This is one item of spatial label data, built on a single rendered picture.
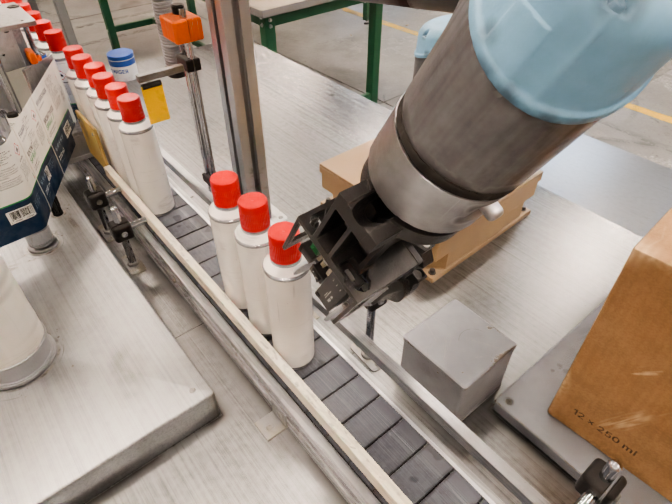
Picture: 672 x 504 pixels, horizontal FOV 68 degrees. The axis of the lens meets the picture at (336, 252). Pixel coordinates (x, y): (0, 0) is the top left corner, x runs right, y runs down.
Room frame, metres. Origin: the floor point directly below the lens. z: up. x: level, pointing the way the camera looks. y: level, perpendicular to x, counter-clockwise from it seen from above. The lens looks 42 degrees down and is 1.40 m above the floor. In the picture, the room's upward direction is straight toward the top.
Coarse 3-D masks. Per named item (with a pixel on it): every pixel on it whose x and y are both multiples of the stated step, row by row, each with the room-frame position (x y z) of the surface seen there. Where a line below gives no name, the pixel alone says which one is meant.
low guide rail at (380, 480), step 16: (112, 176) 0.75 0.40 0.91; (128, 192) 0.70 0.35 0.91; (144, 208) 0.66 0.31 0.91; (160, 224) 0.61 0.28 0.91; (176, 240) 0.58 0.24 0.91; (176, 256) 0.56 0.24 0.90; (192, 272) 0.52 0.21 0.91; (208, 288) 0.48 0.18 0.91; (224, 304) 0.45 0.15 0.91; (240, 320) 0.42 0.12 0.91; (256, 336) 0.39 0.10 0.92; (272, 352) 0.37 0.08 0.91; (288, 368) 0.34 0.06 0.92; (288, 384) 0.33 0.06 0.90; (304, 384) 0.32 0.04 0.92; (304, 400) 0.31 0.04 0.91; (320, 400) 0.30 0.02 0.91; (320, 416) 0.28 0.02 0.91; (336, 432) 0.26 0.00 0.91; (352, 448) 0.25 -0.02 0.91; (368, 464) 0.23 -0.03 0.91; (384, 480) 0.21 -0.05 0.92; (384, 496) 0.21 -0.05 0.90; (400, 496) 0.20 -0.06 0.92
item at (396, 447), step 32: (96, 160) 0.86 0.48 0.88; (192, 224) 0.66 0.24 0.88; (192, 256) 0.58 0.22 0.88; (256, 352) 0.39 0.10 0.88; (320, 352) 0.39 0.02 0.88; (320, 384) 0.35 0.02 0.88; (352, 384) 0.35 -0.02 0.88; (352, 416) 0.31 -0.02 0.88; (384, 416) 0.30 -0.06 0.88; (384, 448) 0.27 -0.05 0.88; (416, 448) 0.27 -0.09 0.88; (416, 480) 0.23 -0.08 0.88; (448, 480) 0.23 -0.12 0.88
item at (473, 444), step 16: (192, 176) 0.68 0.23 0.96; (208, 192) 0.63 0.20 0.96; (320, 304) 0.40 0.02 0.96; (352, 336) 0.36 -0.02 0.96; (368, 352) 0.34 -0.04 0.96; (384, 352) 0.33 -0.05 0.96; (384, 368) 0.32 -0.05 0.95; (400, 368) 0.31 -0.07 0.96; (400, 384) 0.30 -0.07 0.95; (416, 384) 0.29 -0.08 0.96; (416, 400) 0.28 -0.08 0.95; (432, 400) 0.27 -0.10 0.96; (432, 416) 0.26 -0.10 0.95; (448, 416) 0.26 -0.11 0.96; (448, 432) 0.25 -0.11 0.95; (464, 432) 0.24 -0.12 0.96; (480, 448) 0.22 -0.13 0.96; (496, 464) 0.21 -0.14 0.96; (512, 480) 0.19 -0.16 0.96; (528, 496) 0.18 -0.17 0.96
